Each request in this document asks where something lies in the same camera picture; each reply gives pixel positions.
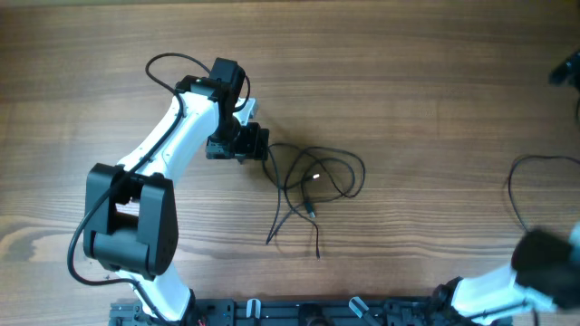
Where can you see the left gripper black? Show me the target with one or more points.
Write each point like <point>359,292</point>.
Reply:
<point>256,141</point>

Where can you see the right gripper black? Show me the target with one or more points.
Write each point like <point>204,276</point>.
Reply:
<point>562,70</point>

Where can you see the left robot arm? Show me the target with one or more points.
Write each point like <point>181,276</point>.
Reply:
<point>130,225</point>

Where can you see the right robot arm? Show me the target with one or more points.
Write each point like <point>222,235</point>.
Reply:
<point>542,276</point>

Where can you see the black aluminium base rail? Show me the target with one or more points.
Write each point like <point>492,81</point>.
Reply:
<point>404,311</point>

